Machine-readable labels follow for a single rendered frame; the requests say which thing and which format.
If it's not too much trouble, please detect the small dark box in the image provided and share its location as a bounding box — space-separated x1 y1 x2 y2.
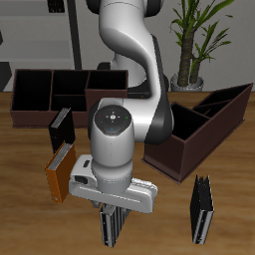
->
47 0 66 14

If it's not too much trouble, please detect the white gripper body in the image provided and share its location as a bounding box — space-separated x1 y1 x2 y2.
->
68 177 159 215

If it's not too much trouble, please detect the green pot plant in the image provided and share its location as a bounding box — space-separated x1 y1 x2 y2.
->
169 0 235 94

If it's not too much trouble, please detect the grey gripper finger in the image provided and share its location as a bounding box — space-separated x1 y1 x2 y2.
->
92 198 103 210

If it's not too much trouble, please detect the orange book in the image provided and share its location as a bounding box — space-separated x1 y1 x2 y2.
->
44 140 79 204

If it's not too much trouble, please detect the dark brown desk caddy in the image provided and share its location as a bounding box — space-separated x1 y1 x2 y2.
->
141 82 254 185
10 68 129 129

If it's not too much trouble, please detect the black vertical post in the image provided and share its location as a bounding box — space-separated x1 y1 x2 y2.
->
67 0 83 71

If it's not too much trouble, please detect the dark grey angled panel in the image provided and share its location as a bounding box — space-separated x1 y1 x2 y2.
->
0 61 13 93

